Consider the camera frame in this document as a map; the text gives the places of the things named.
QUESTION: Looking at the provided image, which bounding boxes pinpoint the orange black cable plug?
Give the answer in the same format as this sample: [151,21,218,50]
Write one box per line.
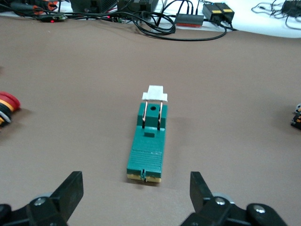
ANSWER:
[9,0,59,14]

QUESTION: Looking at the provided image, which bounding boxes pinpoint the black adapter yellow label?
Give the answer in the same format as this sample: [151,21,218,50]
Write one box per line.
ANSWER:
[202,2,223,23]
[215,2,235,24]

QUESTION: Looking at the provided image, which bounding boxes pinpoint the black looped cable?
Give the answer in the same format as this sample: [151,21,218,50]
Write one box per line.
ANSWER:
[131,11,228,42]

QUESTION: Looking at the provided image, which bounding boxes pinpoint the red mushroom button orange block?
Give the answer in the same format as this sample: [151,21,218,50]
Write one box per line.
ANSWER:
[0,91,21,129]

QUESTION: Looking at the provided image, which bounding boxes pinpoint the black hub red base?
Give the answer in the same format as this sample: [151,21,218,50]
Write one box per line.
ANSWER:
[175,13,205,27]

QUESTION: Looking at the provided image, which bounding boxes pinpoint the large black device box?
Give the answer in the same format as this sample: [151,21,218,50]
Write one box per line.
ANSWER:
[71,0,118,14]

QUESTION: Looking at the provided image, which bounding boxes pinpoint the black push button orange block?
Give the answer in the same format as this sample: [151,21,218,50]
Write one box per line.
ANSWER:
[291,103,301,130]

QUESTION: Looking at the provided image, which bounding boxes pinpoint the brown table cover sheet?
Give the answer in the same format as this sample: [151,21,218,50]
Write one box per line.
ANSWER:
[0,16,301,226]

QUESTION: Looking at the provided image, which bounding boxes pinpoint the black tangled cables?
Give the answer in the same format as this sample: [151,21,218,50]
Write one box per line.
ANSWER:
[251,0,301,30]

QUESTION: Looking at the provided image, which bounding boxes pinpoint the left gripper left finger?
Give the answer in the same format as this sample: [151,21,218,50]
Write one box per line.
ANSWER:
[0,171,84,226]

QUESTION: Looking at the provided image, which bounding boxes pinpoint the circuit board red led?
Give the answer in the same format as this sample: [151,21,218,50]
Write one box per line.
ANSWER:
[41,13,69,24]

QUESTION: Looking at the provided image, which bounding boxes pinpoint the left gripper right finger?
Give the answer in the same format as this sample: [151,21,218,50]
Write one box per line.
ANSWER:
[180,171,289,226]

